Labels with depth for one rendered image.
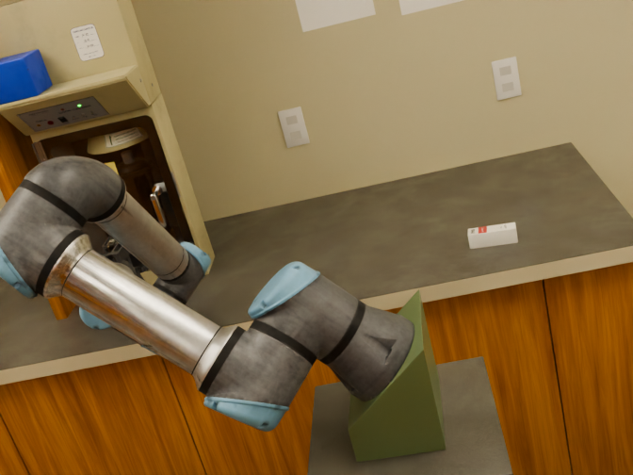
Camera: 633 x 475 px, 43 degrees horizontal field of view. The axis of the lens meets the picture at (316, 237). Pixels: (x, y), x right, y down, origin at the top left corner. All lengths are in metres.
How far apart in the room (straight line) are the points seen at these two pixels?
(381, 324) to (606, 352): 0.84
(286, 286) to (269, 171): 1.27
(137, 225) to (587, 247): 0.97
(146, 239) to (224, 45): 1.03
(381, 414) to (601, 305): 0.78
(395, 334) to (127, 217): 0.50
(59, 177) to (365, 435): 0.62
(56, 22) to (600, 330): 1.44
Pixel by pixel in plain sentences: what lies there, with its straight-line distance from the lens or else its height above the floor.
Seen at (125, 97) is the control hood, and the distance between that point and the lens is 1.95.
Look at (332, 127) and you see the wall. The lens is 2.42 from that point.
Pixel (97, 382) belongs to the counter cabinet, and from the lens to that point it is 2.06.
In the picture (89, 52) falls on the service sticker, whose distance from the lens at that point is 2.02.
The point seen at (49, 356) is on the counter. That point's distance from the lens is 2.04.
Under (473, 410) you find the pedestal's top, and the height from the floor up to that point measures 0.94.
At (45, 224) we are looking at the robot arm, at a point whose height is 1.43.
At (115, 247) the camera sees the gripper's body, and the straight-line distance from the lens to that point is 1.73.
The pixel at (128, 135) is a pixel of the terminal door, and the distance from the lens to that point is 2.03.
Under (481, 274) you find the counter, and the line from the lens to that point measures 1.80.
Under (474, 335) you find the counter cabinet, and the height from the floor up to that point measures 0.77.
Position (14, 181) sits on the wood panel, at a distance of 2.11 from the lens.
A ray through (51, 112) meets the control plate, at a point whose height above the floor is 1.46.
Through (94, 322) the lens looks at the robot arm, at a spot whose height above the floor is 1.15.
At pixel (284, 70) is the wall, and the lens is 2.38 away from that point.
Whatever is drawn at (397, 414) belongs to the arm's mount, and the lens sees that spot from 1.29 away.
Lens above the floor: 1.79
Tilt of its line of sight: 23 degrees down
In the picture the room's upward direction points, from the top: 15 degrees counter-clockwise
